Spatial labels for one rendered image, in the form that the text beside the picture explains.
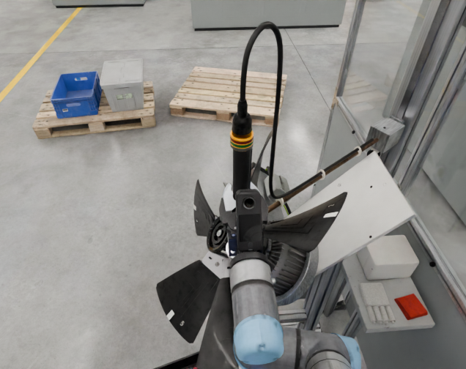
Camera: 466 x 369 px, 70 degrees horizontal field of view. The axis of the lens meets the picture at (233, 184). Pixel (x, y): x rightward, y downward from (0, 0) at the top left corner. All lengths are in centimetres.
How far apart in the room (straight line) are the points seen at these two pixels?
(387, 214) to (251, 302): 53
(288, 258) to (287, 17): 565
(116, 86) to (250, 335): 325
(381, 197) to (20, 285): 230
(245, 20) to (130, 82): 319
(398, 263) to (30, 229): 253
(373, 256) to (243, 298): 83
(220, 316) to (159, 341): 131
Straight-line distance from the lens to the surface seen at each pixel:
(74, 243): 273
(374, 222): 98
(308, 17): 648
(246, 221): 61
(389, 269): 135
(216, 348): 86
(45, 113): 407
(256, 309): 55
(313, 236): 73
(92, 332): 230
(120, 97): 367
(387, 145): 116
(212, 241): 97
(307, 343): 65
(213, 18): 624
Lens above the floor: 198
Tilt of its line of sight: 43 degrees down
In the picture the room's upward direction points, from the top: straight up
